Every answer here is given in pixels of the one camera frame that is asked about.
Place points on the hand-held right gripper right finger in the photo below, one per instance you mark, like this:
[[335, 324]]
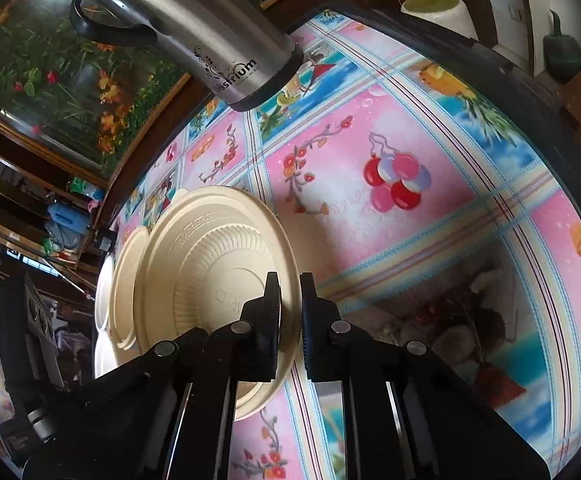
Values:
[[315, 345]]

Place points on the dark green jug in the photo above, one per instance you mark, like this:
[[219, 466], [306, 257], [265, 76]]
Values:
[[563, 55]]

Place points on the beige bowl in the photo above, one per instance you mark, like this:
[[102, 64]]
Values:
[[210, 260], [125, 280]]

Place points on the white bowl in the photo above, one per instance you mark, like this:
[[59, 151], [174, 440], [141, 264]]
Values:
[[103, 355], [103, 290]]

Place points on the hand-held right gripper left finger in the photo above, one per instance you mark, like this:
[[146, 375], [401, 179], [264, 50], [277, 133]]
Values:
[[265, 340]]

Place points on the printed pink tablecloth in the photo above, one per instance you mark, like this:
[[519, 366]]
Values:
[[420, 240]]

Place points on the green and white bottle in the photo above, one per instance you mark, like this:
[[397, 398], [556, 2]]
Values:
[[84, 187]]

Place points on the white bucket with green lid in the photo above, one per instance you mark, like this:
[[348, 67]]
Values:
[[435, 5]]

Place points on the blue thermos flask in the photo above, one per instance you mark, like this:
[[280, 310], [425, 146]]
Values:
[[65, 220]]

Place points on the small black device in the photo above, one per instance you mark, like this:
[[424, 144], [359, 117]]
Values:
[[103, 240]]

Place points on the stainless steel thermos jug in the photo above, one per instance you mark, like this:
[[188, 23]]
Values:
[[195, 15]]

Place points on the wooden cabinet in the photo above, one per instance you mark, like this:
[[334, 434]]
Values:
[[20, 170]]

